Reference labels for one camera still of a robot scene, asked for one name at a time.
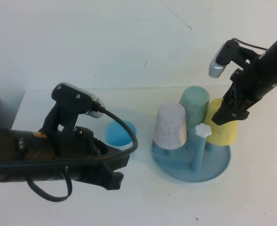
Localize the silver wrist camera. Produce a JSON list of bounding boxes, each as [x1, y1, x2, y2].
[[208, 40, 239, 78], [58, 81, 106, 118]]

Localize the green plastic cup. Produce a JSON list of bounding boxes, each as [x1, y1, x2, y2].
[[178, 86, 211, 129]]

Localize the blue plastic cup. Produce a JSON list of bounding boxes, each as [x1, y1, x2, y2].
[[104, 120, 138, 158]]

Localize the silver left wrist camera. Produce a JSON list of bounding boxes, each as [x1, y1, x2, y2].
[[58, 81, 106, 118]]

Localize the thick black left camera cable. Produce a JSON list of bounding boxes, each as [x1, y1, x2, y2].
[[0, 103, 139, 171]]

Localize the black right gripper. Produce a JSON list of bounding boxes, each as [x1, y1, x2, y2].
[[212, 63, 277, 127]]

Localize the black right camera mount bracket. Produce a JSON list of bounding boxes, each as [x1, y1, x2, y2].
[[232, 44, 258, 69]]

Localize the pink marbled plastic cup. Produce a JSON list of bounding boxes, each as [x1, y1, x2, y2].
[[153, 103, 187, 150]]

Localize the black left camera mount bracket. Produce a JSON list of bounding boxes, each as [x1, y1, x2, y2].
[[41, 82, 96, 156]]

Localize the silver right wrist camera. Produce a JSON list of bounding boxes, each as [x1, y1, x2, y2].
[[208, 40, 239, 78]]

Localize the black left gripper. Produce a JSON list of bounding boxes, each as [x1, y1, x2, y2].
[[57, 137, 131, 191]]

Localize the blue cup stand with pegs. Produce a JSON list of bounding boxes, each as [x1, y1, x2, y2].
[[151, 123, 232, 184]]

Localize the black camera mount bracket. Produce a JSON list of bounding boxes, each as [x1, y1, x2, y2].
[[41, 82, 96, 156], [232, 44, 258, 69]]

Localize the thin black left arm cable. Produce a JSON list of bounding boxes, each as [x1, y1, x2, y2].
[[26, 166, 73, 203]]

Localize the yellow plastic cup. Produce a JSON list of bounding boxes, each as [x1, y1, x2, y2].
[[204, 98, 239, 146]]

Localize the thin black right camera cable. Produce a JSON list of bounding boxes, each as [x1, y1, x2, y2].
[[232, 37, 269, 50]]

